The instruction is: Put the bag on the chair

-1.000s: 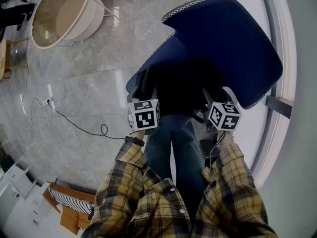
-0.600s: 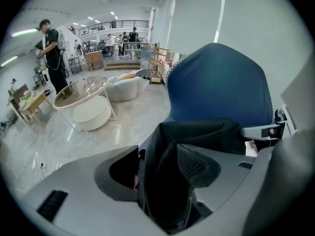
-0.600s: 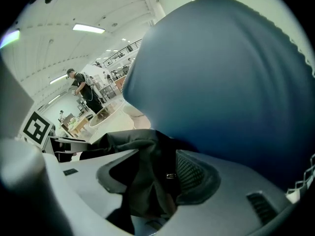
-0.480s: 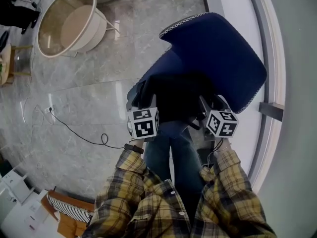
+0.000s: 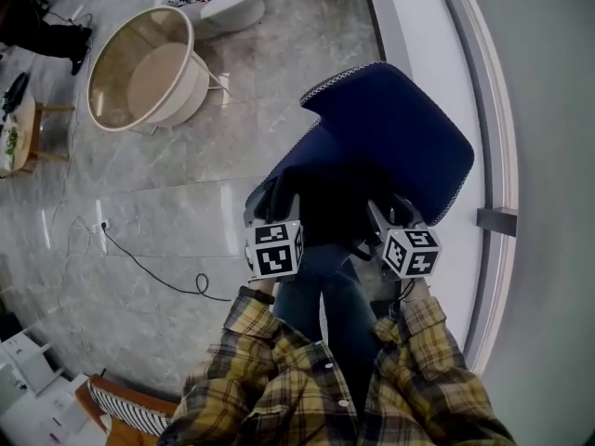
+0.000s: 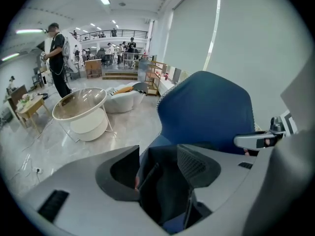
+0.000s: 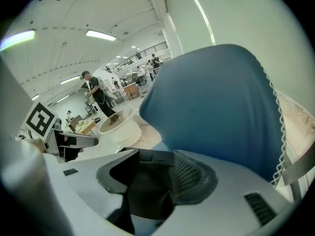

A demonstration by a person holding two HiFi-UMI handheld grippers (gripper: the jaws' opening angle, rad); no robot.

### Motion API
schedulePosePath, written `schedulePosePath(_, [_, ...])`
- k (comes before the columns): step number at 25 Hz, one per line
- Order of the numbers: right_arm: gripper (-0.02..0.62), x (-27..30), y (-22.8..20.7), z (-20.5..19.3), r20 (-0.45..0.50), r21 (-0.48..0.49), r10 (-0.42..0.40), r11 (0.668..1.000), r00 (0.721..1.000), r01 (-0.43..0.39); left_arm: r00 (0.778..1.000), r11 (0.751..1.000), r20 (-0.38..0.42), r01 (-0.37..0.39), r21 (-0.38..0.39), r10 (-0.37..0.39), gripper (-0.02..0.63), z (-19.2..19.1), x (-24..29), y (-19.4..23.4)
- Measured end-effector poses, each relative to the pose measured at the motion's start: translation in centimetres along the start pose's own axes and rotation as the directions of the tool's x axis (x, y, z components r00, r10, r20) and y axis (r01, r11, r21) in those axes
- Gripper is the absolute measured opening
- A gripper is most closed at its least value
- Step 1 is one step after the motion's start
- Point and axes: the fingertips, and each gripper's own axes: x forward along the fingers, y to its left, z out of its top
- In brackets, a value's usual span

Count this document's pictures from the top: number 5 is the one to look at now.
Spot person's left forearm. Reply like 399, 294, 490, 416
157, 276, 289, 446

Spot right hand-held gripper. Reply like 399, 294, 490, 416
365, 193, 443, 282

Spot round wooden side table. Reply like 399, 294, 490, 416
0, 95, 75, 178

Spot white low table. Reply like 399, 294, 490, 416
0, 373, 111, 446

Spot white round seat with clothes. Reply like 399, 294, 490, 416
155, 0, 297, 41

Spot grey metal door frame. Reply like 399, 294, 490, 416
430, 0, 520, 375

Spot person's legs in blue jeans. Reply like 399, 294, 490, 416
271, 243, 380, 417

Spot person's yellow plaid shirt torso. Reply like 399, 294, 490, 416
250, 322, 419, 446

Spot blue upholstered chair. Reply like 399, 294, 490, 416
244, 61, 476, 278

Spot black wristband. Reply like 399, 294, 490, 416
237, 284, 276, 306

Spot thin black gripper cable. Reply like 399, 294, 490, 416
388, 280, 417, 318

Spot long black power cable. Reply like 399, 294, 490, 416
101, 228, 232, 302

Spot person's right forearm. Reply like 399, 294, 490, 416
371, 279, 517, 446

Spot round glass coffee table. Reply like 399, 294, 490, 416
86, 6, 231, 137

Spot thin black floor cable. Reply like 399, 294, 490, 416
46, 11, 94, 28

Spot grey metal door bracket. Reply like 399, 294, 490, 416
476, 205, 519, 238

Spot white cloth on wooden table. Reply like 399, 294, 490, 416
0, 109, 24, 171

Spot white shelf unit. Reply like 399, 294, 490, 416
0, 330, 66, 397

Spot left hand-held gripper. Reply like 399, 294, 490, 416
242, 183, 306, 282

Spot black garment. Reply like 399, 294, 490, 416
264, 160, 419, 262

